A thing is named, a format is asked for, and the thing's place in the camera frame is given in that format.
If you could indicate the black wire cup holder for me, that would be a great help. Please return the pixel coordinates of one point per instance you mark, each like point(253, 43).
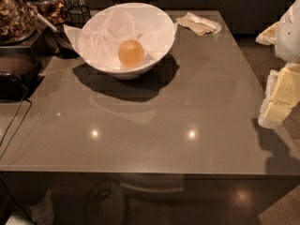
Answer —
point(79, 15)

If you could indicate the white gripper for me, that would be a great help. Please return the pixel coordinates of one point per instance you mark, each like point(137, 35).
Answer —
point(289, 35)

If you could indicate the black appliance on left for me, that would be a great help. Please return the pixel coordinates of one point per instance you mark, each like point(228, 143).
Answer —
point(19, 75)

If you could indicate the white ceramic bowl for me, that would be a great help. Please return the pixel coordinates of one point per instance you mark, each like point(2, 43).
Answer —
point(131, 71)

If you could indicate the large glass jar of snacks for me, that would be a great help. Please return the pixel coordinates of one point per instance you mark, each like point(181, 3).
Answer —
point(17, 22)

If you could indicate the crumpled beige napkin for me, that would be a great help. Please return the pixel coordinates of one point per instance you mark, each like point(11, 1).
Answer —
point(199, 25)

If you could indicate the white paper liner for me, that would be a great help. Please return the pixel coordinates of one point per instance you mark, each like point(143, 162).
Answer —
point(103, 36)

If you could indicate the orange fruit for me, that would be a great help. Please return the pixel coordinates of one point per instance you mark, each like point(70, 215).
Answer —
point(131, 53)

